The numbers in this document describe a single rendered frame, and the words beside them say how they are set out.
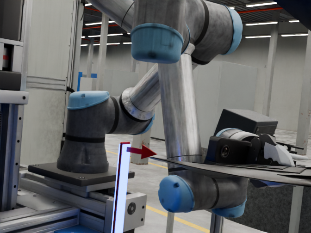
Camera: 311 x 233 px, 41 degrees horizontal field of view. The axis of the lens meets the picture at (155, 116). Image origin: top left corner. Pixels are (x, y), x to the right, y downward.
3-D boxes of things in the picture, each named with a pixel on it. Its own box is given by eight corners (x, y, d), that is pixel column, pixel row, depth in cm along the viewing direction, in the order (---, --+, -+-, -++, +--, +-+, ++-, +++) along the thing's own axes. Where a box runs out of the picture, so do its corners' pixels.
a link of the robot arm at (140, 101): (92, 108, 132) (195, -16, 95) (131, 110, 141) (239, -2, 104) (100, 141, 127) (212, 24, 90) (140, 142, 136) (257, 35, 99)
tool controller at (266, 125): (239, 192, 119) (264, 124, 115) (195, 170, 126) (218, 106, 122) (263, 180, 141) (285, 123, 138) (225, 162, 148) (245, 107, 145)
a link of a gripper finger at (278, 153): (325, 153, 63) (296, 148, 72) (289, 146, 62) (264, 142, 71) (321, 174, 63) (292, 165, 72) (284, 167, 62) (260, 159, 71)
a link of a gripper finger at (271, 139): (285, 137, 67) (264, 134, 76) (276, 135, 67) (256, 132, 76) (280, 166, 67) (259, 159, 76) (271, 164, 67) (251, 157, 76)
